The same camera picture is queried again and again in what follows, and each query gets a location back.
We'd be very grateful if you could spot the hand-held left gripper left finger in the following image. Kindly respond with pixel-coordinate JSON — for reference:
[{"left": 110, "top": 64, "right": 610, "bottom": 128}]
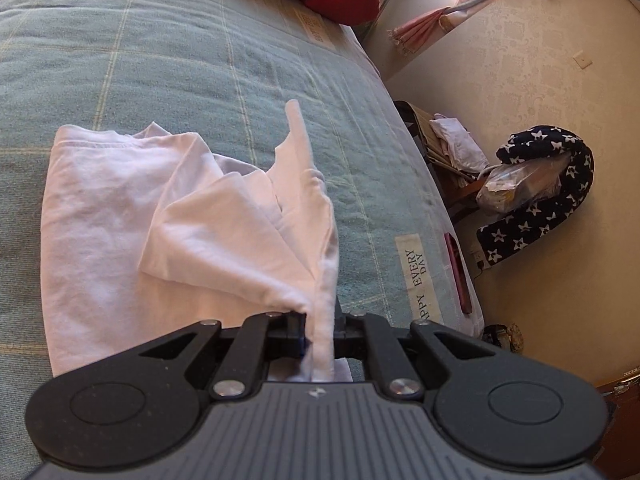
[{"left": 139, "top": 312, "right": 307, "bottom": 401}]

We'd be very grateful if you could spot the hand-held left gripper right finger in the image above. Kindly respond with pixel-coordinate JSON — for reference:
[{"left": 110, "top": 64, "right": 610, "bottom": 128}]
[{"left": 334, "top": 297, "right": 501, "bottom": 401}]

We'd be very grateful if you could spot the white printed t-shirt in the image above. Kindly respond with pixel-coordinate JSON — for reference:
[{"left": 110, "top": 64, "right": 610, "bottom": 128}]
[{"left": 41, "top": 100, "right": 353, "bottom": 386}]

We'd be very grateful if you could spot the red phone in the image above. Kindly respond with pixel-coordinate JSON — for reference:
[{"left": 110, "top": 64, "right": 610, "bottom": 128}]
[{"left": 444, "top": 232, "right": 473, "bottom": 315}]

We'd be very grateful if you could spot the star patterned dark cloth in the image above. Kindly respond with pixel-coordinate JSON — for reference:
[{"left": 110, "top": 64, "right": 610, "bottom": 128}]
[{"left": 476, "top": 126, "right": 595, "bottom": 267}]

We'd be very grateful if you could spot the pale crumpled cloth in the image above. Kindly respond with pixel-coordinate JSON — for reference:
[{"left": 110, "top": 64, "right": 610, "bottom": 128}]
[{"left": 431, "top": 115, "right": 488, "bottom": 173}]

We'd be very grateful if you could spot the clear plastic bag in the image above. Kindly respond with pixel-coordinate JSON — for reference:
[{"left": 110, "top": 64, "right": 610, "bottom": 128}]
[{"left": 476, "top": 152, "right": 571, "bottom": 211}]

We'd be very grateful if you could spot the pink striped curtain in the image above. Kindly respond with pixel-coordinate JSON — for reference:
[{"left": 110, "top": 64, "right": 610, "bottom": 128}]
[{"left": 387, "top": 0, "right": 556, "bottom": 56}]

